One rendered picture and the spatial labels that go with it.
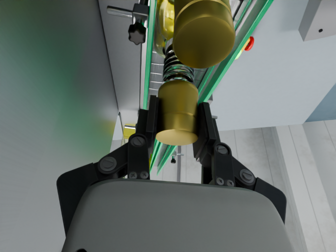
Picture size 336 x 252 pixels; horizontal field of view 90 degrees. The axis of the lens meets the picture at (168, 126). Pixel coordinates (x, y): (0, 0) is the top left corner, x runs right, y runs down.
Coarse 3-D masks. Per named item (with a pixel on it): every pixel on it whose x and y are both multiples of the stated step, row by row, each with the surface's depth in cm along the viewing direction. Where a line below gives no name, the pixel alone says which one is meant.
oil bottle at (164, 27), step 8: (160, 0) 16; (160, 8) 16; (168, 8) 16; (160, 16) 16; (168, 16) 16; (160, 24) 16; (168, 24) 16; (160, 32) 17; (168, 32) 16; (160, 40) 17; (160, 48) 18
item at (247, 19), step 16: (256, 0) 27; (272, 0) 24; (240, 16) 32; (256, 16) 27; (240, 32) 31; (240, 48) 32; (224, 64) 36; (208, 80) 46; (208, 96) 46; (160, 160) 140
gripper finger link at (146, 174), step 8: (136, 136) 11; (144, 136) 11; (128, 144) 10; (136, 144) 10; (144, 144) 10; (128, 152) 10; (136, 152) 10; (144, 152) 10; (128, 160) 10; (136, 160) 10; (144, 160) 10; (128, 168) 9; (136, 168) 9; (144, 168) 9; (128, 176) 9; (136, 176) 9; (144, 176) 9
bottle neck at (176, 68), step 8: (168, 40) 17; (168, 48) 16; (168, 56) 16; (168, 64) 15; (176, 64) 15; (184, 64) 15; (168, 72) 15; (176, 72) 14; (184, 72) 14; (192, 72) 15; (168, 80) 15; (192, 80) 15
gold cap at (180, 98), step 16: (176, 80) 13; (160, 96) 14; (176, 96) 13; (192, 96) 13; (160, 112) 13; (176, 112) 12; (192, 112) 13; (160, 128) 12; (176, 128) 12; (192, 128) 12; (176, 144) 14
